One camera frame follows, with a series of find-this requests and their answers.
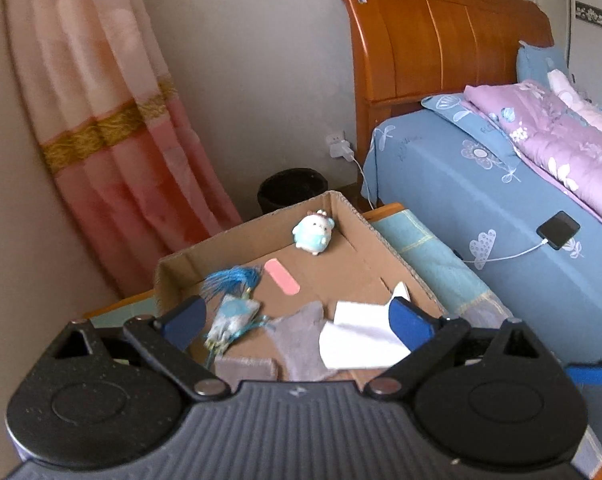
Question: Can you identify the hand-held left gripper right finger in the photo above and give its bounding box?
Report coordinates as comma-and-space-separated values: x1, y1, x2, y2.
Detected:
364, 296, 568, 402

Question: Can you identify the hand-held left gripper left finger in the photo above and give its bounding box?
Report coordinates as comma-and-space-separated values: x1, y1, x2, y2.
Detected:
51, 296, 232, 402

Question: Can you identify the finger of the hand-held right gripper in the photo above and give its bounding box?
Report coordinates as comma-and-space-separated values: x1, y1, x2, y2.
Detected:
566, 352, 602, 387

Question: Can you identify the patterned drawstring pouch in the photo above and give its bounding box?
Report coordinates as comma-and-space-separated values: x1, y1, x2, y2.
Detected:
203, 294, 272, 361

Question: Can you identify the white cloth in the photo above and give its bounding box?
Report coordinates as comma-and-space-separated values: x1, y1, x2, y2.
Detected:
319, 320, 412, 370

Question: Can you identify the blue tassel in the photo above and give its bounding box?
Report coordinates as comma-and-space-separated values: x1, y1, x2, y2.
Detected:
201, 266, 262, 306

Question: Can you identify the grey sachet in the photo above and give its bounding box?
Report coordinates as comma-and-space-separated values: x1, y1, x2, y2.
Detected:
215, 357, 280, 384
267, 301, 340, 382

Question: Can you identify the brown cardboard box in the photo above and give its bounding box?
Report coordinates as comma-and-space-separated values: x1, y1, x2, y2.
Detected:
153, 190, 449, 392

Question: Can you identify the pink strip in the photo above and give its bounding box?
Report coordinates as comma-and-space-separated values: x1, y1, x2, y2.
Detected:
264, 258, 300, 295

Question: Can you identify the round blue-capped plush toy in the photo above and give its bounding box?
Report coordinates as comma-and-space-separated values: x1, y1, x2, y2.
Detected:
292, 209, 336, 257

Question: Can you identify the blue floral bed sheet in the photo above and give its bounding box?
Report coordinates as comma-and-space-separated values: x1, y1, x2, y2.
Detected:
362, 105, 602, 367

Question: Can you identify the black smartphone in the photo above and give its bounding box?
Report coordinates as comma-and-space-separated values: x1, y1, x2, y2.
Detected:
537, 211, 580, 251

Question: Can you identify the black trash bin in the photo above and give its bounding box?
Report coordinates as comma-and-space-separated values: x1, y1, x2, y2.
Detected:
257, 168, 328, 216

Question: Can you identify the blue floral pillow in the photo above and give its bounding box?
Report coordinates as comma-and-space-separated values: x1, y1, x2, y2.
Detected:
421, 92, 532, 162

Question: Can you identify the pink curtain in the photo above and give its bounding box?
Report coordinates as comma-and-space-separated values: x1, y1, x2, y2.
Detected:
1, 0, 244, 298

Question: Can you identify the purple floral quilt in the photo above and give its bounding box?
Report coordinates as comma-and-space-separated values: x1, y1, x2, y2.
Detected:
463, 79, 602, 238

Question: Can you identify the white fabric bundle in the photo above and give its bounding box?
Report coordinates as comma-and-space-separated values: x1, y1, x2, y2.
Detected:
547, 68, 602, 111

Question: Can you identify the wooden headboard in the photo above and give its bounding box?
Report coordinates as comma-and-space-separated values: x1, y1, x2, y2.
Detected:
329, 0, 555, 207

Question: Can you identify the plain blue pillow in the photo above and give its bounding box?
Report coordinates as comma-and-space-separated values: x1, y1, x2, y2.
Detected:
516, 42, 570, 84

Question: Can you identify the white charging cable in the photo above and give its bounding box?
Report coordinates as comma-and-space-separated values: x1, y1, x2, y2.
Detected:
348, 152, 549, 264

